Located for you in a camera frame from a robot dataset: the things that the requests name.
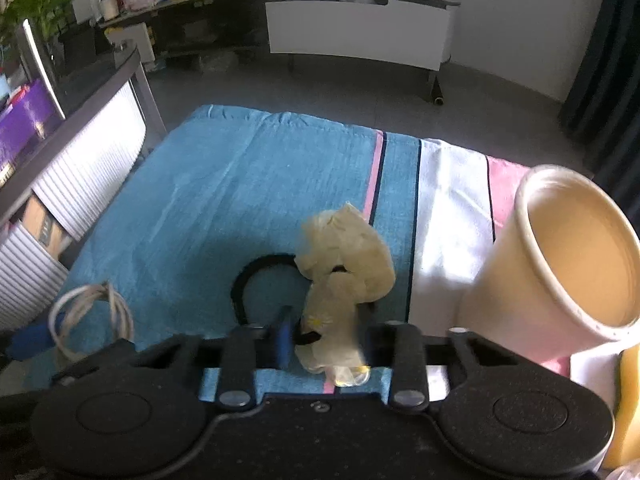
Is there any cream scrunchie with black band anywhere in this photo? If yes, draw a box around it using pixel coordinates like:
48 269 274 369
230 203 396 388

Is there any striped blue pink towel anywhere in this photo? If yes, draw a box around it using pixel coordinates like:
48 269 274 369
22 103 622 406

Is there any cream cup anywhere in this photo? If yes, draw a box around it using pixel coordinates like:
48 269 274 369
457 166 639 363

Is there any white ribbed side cabinet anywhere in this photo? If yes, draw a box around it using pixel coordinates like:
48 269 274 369
1 42 167 330

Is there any yellow sponge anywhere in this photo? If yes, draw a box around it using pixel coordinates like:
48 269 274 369
603 346 639 469

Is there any dark curtain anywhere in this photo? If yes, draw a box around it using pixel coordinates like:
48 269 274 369
559 0 639 222

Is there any purple box on side cabinet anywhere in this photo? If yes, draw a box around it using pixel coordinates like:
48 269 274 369
1 79 65 185

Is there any white TV cabinet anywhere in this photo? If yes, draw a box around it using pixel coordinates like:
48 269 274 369
99 0 459 104

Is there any green plant at left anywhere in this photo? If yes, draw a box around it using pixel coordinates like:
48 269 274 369
1 0 76 46

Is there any white coiled cable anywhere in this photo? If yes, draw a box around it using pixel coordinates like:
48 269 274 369
48 279 136 364

